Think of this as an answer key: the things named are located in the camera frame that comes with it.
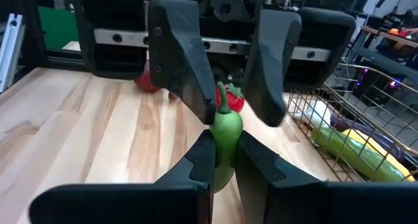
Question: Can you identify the green floor mat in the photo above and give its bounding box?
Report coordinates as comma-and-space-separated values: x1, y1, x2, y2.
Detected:
37, 5, 79, 50

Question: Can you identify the silver aluminium profile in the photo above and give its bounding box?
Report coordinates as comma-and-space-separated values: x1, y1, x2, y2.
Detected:
0, 13, 25, 93

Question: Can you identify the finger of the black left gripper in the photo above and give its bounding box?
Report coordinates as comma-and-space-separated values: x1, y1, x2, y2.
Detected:
147, 0, 217, 125
243, 8, 303, 127

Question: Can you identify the black computer tower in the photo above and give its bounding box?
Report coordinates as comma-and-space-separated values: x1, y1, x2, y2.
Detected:
351, 67, 406, 101

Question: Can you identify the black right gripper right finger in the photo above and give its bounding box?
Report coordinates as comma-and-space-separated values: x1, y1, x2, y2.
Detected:
235, 131, 418, 224

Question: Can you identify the yellow corn cob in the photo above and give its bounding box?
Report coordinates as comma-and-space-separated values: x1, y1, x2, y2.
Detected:
341, 128, 416, 182

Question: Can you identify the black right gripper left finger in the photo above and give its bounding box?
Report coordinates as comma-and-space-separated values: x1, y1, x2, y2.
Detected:
28, 129, 217, 224

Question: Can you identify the green jalapeno pepper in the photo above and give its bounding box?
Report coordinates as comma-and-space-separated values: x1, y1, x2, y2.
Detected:
208, 81, 244, 194

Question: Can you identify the white garlic bulb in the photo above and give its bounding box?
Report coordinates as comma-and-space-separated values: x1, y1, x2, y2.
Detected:
300, 99, 334, 129

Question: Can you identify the wooden desk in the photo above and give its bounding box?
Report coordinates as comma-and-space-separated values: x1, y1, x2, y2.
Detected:
361, 25, 418, 50

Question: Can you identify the purple eggplant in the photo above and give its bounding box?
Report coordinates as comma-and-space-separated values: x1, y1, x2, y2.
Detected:
329, 114, 406, 163

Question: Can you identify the black aluminium table frame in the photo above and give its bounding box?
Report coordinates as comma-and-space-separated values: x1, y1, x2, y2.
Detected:
19, 0, 99, 71

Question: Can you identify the red tomato with green leaf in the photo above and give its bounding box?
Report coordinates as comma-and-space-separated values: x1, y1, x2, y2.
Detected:
215, 82, 246, 114

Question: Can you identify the green cucumber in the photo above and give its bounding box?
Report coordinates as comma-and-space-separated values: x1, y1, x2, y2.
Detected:
310, 127, 409, 182

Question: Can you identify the gold wire basket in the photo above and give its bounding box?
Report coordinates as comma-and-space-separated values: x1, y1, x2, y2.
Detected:
286, 63, 418, 182

